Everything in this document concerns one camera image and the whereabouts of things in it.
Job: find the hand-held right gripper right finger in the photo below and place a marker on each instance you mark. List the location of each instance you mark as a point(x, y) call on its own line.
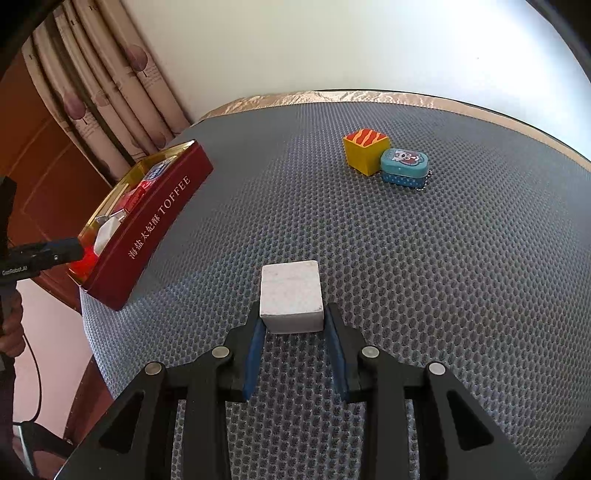
point(337, 360)

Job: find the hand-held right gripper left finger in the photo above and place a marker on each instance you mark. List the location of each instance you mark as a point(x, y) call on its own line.
point(253, 360)

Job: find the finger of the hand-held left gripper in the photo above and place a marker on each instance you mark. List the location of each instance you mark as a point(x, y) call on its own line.
point(62, 253)

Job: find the white cube block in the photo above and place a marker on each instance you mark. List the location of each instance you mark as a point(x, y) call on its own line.
point(291, 290)

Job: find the red rectangular tin box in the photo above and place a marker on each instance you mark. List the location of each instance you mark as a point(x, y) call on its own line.
point(152, 221)

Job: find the person's left hand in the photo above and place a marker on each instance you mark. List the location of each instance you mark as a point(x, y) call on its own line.
point(13, 327)

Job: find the brown wooden door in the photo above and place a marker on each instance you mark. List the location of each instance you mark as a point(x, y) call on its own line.
point(51, 184)

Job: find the beige patterned curtain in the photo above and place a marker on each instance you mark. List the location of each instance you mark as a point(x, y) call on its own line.
point(111, 87)

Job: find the black stand leg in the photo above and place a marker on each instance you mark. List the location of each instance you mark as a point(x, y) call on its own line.
point(44, 443)

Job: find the small teal tin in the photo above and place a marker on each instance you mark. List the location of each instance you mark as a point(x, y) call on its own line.
point(402, 166)

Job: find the yellow block with orange stripes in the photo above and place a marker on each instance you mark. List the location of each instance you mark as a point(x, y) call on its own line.
point(362, 154)

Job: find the gold satin cloth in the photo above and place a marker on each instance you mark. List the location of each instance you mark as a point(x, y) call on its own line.
point(369, 97)

